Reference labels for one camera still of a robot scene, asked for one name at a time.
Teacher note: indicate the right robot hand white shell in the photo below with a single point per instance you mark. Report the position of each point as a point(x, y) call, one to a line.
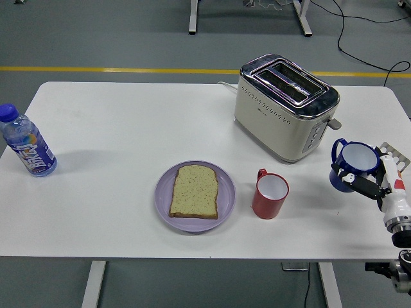
point(395, 199)

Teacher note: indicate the metal toast rack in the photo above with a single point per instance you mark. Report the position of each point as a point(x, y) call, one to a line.
point(390, 149)

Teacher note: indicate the plastic bottle with purple cap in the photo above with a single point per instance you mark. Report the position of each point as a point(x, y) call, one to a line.
point(29, 147)

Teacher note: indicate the red enamel cup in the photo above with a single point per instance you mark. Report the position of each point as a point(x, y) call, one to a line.
point(266, 208)

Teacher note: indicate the slice of bread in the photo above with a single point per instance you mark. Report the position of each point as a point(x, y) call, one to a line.
point(194, 192)

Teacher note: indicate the purple round plate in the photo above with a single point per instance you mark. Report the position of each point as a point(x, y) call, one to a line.
point(163, 199)

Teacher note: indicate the cream and chrome toaster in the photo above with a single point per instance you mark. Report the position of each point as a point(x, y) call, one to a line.
point(273, 128)

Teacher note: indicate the blue enamel cup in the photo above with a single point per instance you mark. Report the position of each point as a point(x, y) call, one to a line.
point(358, 157)

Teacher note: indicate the white table leg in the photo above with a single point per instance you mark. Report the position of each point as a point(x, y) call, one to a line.
point(330, 288)
point(93, 285)

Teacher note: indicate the grey background table leg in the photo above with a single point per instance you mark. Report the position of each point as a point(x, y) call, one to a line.
point(303, 19)
point(192, 19)

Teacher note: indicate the grey bracket under table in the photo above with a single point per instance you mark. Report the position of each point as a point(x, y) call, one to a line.
point(293, 267)

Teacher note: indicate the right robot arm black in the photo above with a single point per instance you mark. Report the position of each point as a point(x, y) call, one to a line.
point(403, 239)

